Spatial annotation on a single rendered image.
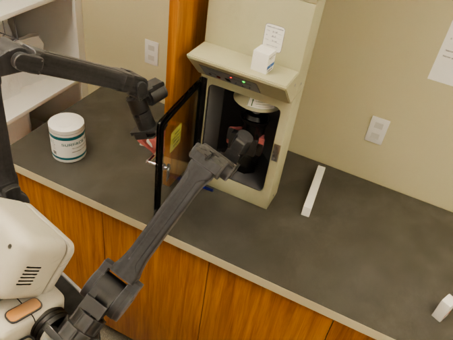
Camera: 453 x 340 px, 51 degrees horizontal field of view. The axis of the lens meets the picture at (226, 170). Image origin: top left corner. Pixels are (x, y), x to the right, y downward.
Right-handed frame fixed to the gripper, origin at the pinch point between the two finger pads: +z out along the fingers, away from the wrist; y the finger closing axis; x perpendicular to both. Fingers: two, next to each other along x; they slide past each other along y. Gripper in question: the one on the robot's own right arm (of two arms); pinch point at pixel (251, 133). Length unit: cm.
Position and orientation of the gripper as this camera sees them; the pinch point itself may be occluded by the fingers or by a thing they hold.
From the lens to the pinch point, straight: 173.2
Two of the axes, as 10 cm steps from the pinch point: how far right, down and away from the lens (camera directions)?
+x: -1.5, 7.8, 6.0
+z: 4.0, -5.1, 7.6
